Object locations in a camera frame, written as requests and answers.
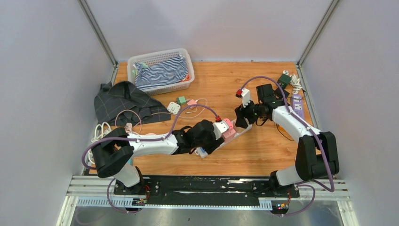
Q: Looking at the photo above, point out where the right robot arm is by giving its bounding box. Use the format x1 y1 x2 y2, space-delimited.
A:
235 84 340 197

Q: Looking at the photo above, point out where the dark grey plaid cloth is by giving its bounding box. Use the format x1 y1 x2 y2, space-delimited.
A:
94 81 171 126

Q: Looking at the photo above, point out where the purple power strip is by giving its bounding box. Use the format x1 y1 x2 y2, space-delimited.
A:
291 94 304 119

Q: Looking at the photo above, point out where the dark green adapter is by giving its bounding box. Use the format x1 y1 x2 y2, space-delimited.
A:
277 73 291 89

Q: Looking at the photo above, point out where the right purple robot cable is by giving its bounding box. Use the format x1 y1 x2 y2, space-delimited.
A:
236 75 335 218

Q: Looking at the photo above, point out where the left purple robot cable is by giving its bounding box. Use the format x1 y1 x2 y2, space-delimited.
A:
81 104 222 215

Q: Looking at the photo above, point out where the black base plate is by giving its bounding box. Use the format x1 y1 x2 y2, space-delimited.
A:
113 175 300 206

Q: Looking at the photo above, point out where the light pink cube plug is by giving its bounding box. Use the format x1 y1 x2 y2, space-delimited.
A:
222 128 236 142

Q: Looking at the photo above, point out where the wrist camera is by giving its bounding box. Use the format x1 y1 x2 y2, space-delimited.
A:
213 121 230 140
241 88 252 108

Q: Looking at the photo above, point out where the black adapter at right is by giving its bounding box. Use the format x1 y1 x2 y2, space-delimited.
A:
274 88 290 99

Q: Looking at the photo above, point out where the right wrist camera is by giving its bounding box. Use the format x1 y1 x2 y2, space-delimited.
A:
241 88 252 108

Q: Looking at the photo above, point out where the green small charger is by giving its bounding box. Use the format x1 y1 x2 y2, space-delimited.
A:
176 96 187 105

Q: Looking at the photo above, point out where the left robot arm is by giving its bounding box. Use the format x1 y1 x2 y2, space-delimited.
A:
91 120 229 194

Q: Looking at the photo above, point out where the white coiled cable left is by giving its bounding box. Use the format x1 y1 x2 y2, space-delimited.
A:
88 121 113 164

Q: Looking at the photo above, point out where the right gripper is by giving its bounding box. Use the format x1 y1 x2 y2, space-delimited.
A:
235 97 264 129

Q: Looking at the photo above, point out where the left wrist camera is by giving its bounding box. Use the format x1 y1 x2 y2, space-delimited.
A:
213 121 230 140

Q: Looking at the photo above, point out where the white plug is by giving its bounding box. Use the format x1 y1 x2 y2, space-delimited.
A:
167 102 181 115

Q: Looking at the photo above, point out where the striped cloth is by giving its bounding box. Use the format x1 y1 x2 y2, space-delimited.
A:
132 55 189 90

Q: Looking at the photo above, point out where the white plastic basket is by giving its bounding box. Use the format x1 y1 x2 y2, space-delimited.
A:
127 48 195 96

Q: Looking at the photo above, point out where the coiled white socket cable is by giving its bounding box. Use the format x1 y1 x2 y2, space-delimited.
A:
114 109 143 135

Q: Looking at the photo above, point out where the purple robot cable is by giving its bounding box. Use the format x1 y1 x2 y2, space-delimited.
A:
81 104 222 215
236 75 335 218

